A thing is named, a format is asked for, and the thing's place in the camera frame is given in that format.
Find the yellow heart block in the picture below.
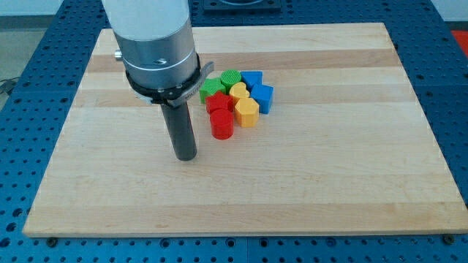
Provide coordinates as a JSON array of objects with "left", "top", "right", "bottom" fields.
[{"left": 229, "top": 82, "right": 250, "bottom": 105}]

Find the red star block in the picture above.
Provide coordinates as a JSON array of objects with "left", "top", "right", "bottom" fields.
[{"left": 205, "top": 91, "right": 233, "bottom": 114}]

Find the green star block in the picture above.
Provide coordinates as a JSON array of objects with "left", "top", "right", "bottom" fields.
[{"left": 199, "top": 77, "right": 226, "bottom": 104}]

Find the yellow hexagon block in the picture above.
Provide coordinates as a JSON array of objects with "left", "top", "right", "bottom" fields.
[{"left": 234, "top": 98, "right": 260, "bottom": 128}]

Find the green circle block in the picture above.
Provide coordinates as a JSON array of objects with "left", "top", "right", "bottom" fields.
[{"left": 220, "top": 69, "right": 241, "bottom": 94}]

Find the blue cube block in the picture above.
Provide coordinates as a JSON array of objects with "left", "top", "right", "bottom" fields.
[{"left": 250, "top": 84, "right": 274, "bottom": 114}]

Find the red object at edge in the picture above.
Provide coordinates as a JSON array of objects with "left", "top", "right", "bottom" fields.
[{"left": 451, "top": 30, "right": 468, "bottom": 56}]

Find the light wooden board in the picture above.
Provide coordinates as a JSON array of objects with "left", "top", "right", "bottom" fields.
[{"left": 23, "top": 23, "right": 467, "bottom": 237}]

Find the blue pentagon block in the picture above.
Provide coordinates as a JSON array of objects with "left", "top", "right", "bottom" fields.
[{"left": 241, "top": 71, "right": 263, "bottom": 91}]

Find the red cylinder block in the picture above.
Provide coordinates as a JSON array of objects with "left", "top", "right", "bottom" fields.
[{"left": 210, "top": 109, "right": 234, "bottom": 140}]

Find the black mounting clamp ring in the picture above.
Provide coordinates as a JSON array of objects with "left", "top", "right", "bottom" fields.
[{"left": 125, "top": 53, "right": 215, "bottom": 108}]

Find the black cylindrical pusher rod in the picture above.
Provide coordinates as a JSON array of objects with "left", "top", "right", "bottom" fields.
[{"left": 161, "top": 103, "right": 197, "bottom": 161}]

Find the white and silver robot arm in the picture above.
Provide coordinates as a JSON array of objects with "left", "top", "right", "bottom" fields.
[{"left": 102, "top": 0, "right": 197, "bottom": 89}]

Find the black square base plate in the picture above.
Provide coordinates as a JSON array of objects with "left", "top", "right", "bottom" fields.
[{"left": 200, "top": 0, "right": 282, "bottom": 12}]

